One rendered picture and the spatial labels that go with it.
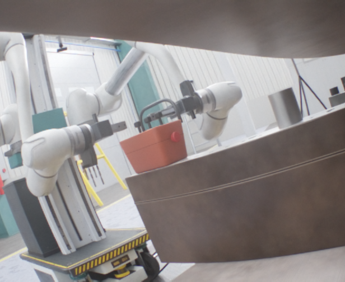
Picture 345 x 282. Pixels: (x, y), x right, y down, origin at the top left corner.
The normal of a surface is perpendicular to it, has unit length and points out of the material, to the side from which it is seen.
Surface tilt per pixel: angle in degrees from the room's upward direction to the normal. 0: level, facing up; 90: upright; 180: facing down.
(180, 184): 90
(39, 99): 90
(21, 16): 180
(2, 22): 180
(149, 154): 97
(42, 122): 90
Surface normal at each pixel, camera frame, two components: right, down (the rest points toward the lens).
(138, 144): -0.61, 0.33
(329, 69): -0.36, 0.11
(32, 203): 0.69, -0.26
